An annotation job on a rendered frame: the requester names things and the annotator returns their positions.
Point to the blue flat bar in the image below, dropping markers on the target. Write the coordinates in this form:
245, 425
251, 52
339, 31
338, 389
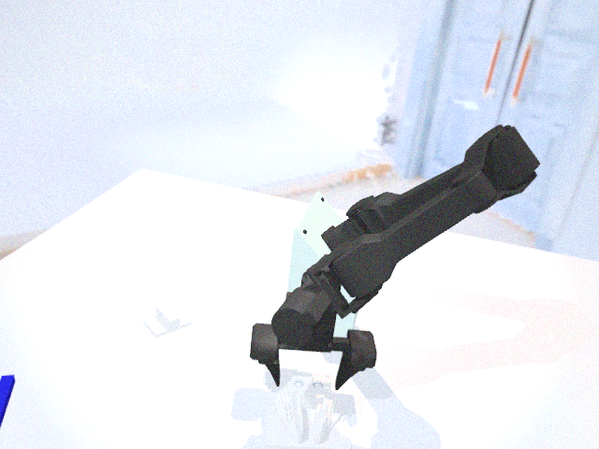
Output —
7, 383

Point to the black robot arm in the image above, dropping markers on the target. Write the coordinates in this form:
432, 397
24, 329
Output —
380, 231

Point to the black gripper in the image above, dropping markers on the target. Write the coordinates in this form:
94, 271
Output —
358, 349

